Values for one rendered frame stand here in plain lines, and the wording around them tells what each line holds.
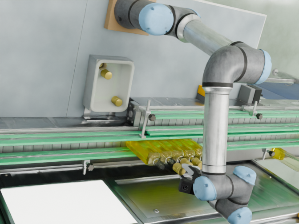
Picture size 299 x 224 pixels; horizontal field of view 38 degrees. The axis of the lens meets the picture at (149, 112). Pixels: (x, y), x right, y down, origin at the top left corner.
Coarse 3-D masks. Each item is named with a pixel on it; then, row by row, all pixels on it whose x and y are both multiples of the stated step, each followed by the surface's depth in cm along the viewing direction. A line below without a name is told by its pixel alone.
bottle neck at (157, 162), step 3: (156, 159) 174; (153, 162) 174; (156, 162) 173; (159, 162) 172; (162, 162) 172; (156, 165) 172; (159, 165) 170; (162, 165) 173; (165, 165) 172; (159, 168) 171; (162, 168) 172
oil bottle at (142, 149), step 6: (126, 144) 190; (132, 144) 186; (138, 144) 182; (144, 144) 182; (132, 150) 186; (138, 150) 181; (144, 150) 178; (150, 150) 177; (156, 150) 179; (138, 156) 181; (144, 156) 177; (150, 156) 174; (156, 156) 175; (144, 162) 177; (150, 162) 174
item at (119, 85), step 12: (108, 60) 177; (120, 60) 180; (96, 72) 176; (120, 72) 190; (132, 72) 184; (96, 84) 178; (108, 84) 189; (120, 84) 192; (96, 96) 188; (108, 96) 191; (120, 96) 192; (96, 108) 183; (108, 108) 186; (120, 108) 189
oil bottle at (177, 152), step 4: (160, 140) 189; (164, 140) 190; (168, 140) 190; (164, 144) 186; (168, 144) 186; (172, 144) 187; (172, 148) 183; (176, 148) 184; (180, 148) 184; (172, 152) 181; (176, 152) 180; (180, 152) 181; (176, 156) 180; (176, 160) 180
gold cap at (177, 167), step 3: (174, 165) 172; (177, 165) 171; (180, 165) 171; (174, 168) 171; (177, 168) 170; (180, 168) 169; (183, 168) 169; (177, 171) 170; (180, 171) 169; (183, 171) 170; (180, 174) 170; (183, 174) 171
